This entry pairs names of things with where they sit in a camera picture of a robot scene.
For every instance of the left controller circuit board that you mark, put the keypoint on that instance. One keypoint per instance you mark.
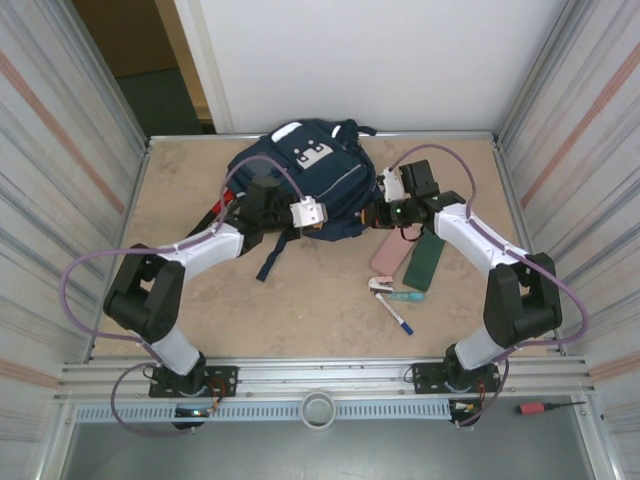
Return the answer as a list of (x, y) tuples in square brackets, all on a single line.
[(192, 413)]

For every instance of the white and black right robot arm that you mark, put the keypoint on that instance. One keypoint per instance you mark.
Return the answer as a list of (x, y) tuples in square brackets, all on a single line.
[(480, 240)]

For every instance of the white pen with blue cap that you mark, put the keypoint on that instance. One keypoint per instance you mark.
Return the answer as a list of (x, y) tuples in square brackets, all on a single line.
[(395, 315)]

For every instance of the dark green pencil case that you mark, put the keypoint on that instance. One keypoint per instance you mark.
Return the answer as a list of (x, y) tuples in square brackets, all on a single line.
[(422, 265)]

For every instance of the right controller circuit board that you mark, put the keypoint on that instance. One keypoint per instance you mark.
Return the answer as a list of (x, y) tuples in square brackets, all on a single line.
[(462, 406)]

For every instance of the pink and white stapler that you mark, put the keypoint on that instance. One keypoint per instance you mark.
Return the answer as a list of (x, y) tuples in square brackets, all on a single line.
[(381, 284)]

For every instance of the aluminium back table rail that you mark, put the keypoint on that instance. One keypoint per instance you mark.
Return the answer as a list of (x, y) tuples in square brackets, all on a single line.
[(475, 134)]

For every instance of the navy blue backpack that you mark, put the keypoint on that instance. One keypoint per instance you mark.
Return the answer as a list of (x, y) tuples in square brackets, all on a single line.
[(340, 200)]

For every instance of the pink pencil case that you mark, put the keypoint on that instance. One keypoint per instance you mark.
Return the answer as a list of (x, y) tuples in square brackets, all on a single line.
[(390, 255)]

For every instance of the grey round pipe fitting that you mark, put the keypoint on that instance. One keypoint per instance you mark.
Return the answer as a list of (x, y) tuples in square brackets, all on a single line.
[(318, 415)]

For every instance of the aluminium front mounting rail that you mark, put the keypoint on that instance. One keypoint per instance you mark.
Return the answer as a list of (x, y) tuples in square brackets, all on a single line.
[(320, 375)]

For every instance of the white door frame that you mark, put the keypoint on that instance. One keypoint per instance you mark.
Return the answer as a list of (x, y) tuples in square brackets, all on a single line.
[(207, 75)]

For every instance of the controller circuit board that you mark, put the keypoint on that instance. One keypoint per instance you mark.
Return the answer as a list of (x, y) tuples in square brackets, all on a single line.
[(192, 413), (462, 406)]

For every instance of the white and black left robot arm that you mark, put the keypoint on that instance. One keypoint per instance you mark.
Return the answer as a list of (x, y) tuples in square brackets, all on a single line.
[(200, 252)]

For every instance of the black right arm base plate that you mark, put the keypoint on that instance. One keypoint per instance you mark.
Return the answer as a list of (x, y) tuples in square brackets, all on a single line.
[(422, 375)]

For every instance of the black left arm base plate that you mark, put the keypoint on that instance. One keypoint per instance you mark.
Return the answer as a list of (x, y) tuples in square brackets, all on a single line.
[(227, 375)]

